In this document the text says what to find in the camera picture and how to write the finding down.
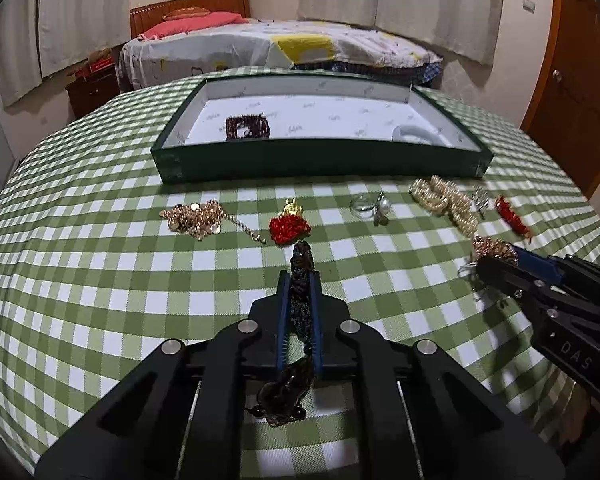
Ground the dark wooden nightstand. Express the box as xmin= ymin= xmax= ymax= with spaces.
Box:
xmin=65 ymin=67 xmax=121 ymax=120

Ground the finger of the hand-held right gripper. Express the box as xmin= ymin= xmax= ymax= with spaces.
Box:
xmin=476 ymin=256 xmax=581 ymax=321
xmin=516 ymin=248 xmax=600 ymax=302

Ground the dark braided pendant bracelet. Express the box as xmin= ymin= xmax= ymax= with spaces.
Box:
xmin=250 ymin=241 xmax=315 ymax=428

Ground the green box with white lining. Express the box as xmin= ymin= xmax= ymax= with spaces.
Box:
xmin=151 ymin=76 xmax=494 ymax=184

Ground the red knot gold ingot charm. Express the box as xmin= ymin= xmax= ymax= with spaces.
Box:
xmin=495 ymin=195 xmax=533 ymax=246

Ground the white bangle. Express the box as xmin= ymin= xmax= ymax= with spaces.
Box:
xmin=391 ymin=124 xmax=443 ymax=146

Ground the bed with patterned cover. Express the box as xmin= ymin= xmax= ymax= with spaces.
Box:
xmin=117 ymin=19 xmax=443 ymax=92

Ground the silver pearl ring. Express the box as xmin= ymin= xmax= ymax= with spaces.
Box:
xmin=350 ymin=191 xmax=392 ymax=227

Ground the gold coin chain bracelet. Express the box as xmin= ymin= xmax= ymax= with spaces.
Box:
xmin=160 ymin=200 xmax=267 ymax=245

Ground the orange patterned pillow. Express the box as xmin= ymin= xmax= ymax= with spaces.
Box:
xmin=162 ymin=6 xmax=211 ymax=22

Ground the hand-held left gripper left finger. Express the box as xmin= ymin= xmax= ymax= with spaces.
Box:
xmin=34 ymin=270 xmax=293 ymax=480

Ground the cream pearl necklace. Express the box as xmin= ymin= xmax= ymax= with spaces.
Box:
xmin=409 ymin=175 xmax=479 ymax=235

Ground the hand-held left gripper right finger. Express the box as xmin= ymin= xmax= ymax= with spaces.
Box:
xmin=309 ymin=271 xmax=565 ymax=480

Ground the wooden headboard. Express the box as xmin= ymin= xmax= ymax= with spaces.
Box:
xmin=129 ymin=0 xmax=251 ymax=40

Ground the green checked tablecloth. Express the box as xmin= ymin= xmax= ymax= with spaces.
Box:
xmin=0 ymin=67 xmax=600 ymax=480

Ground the dark red beaded bracelet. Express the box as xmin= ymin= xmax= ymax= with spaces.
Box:
xmin=225 ymin=115 xmax=272 ymax=141

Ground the red gift box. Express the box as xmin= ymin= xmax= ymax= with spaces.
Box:
xmin=75 ymin=57 xmax=116 ymax=80

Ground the thin silver wire jewelry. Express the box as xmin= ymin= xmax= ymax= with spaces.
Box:
xmin=456 ymin=260 xmax=506 ymax=306

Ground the red knot gold animal charm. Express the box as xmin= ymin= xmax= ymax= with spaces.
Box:
xmin=268 ymin=198 xmax=312 ymax=247

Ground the brown wooden door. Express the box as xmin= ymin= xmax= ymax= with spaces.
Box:
xmin=520 ymin=0 xmax=600 ymax=201

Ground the pink pillow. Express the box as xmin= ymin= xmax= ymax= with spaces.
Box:
xmin=137 ymin=11 xmax=251 ymax=41

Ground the rose gold pearl brooch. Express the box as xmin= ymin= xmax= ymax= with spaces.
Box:
xmin=472 ymin=236 xmax=520 ymax=266

